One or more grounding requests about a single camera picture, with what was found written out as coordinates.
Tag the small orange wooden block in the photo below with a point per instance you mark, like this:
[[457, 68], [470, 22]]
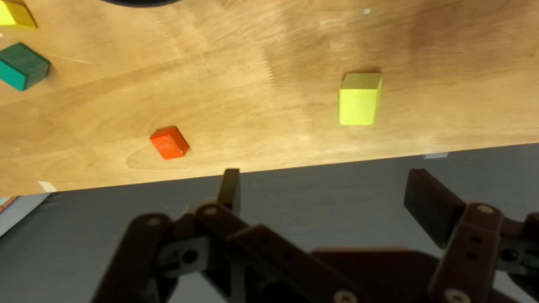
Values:
[[169, 142]]

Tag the lime yellow wooden block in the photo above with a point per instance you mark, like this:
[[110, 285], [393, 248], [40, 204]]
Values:
[[359, 100]]

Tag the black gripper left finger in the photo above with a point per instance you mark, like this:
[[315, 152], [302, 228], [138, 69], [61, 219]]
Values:
[[253, 253]]

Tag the green wooden cube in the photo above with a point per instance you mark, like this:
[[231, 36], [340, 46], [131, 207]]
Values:
[[20, 66]]

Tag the yellow wooden cube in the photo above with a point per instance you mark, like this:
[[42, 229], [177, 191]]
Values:
[[14, 14]]

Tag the white tape piece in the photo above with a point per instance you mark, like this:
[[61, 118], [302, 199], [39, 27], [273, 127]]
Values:
[[435, 155]]

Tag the grey fabric backdrop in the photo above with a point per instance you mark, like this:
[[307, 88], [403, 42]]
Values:
[[325, 207]]

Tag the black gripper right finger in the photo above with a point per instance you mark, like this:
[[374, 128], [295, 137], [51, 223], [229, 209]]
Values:
[[472, 246]]

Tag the black round bowl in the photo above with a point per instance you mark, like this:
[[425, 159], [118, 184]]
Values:
[[137, 2]]

